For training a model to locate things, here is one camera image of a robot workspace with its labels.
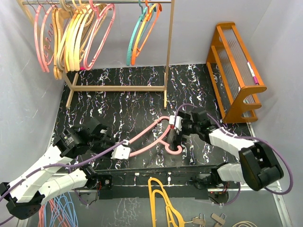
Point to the wooden garment rack frame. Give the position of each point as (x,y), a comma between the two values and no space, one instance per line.
(74,87)

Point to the beige clip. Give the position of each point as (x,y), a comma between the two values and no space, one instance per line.
(219,220)
(200,220)

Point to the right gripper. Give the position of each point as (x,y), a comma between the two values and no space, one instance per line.
(180,127)

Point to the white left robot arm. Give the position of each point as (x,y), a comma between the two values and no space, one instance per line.
(63,167)

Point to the wooden hanger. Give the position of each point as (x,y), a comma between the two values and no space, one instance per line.
(66,15)
(55,47)

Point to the beige plastic hanger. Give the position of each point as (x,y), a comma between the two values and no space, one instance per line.
(73,63)

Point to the pink curved wire hanger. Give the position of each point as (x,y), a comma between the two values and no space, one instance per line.
(46,36)

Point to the beige clip left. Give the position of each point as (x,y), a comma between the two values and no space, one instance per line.
(200,220)

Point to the orange plastic curved hanger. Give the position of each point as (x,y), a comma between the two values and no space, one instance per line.
(69,47)

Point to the cream hanger bottom edge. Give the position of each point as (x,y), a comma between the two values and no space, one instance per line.
(244,224)

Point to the orange wooden shelf rack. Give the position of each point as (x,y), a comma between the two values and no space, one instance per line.
(234,87)

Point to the pink white marker pen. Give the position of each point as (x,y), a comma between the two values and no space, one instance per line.
(252,73)

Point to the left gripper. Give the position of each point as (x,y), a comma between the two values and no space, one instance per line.
(113,158)

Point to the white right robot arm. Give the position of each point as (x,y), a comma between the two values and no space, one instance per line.
(258,166)

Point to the beige clip right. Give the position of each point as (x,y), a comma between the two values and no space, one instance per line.
(219,220)

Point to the yellow plastic hanger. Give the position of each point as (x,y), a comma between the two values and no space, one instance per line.
(161,206)

